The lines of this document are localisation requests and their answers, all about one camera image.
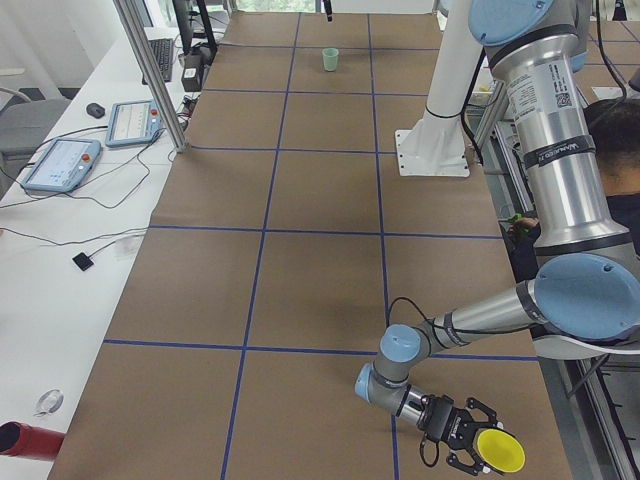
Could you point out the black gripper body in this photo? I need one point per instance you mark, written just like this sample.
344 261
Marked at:
443 417

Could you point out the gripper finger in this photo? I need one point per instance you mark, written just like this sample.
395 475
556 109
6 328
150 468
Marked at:
476 467
328 9
482 410

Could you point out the yellow plastic cup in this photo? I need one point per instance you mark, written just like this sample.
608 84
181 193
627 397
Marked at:
500 451

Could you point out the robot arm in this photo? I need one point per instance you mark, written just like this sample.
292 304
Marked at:
534 48

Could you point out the green plastic cup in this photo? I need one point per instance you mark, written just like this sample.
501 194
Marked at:
330 58

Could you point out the black power box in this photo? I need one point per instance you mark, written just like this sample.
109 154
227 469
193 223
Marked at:
192 75

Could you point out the black keyboard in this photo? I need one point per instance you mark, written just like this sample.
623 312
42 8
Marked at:
163 52

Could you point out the green scissors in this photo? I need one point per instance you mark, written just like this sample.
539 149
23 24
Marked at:
520 223

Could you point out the far blue teach pendant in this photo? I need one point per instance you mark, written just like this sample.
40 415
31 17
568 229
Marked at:
133 123

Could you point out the blue teach pendant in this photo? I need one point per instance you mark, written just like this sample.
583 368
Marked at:
133 123
63 165

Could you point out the black computer mouse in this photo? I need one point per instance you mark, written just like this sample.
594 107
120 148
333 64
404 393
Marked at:
95 110

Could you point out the near blue teach pendant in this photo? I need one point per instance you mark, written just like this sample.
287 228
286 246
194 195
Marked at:
63 165

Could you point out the seated person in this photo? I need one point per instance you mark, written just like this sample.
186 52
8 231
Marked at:
620 165

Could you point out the grey office chair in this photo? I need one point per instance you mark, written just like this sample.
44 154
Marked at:
25 125

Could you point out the small black square pad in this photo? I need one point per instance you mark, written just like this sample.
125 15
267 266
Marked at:
83 261

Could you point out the clear tape roll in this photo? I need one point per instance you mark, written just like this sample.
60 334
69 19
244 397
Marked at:
49 402

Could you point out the red cylinder bottle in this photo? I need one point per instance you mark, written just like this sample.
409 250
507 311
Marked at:
29 442

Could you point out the aluminium frame post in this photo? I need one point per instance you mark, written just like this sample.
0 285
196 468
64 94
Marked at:
134 29

